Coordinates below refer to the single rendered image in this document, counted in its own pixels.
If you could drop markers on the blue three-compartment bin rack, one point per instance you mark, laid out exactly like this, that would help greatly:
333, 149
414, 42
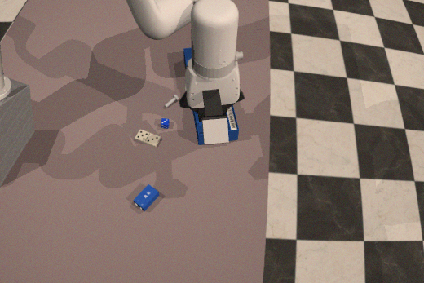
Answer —
233, 129

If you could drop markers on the cream domino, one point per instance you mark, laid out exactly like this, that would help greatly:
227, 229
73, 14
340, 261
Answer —
147, 138

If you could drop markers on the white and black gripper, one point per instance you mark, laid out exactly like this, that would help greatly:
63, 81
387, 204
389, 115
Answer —
229, 90

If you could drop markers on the blue nine-volt battery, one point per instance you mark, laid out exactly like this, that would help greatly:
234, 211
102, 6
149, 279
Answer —
146, 197

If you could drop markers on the grey metal bolt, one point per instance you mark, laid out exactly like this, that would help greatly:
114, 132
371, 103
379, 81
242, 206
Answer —
171, 101

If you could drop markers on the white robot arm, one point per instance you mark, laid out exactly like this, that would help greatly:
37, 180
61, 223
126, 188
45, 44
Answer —
214, 26

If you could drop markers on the blue die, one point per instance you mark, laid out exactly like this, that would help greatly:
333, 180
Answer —
165, 123

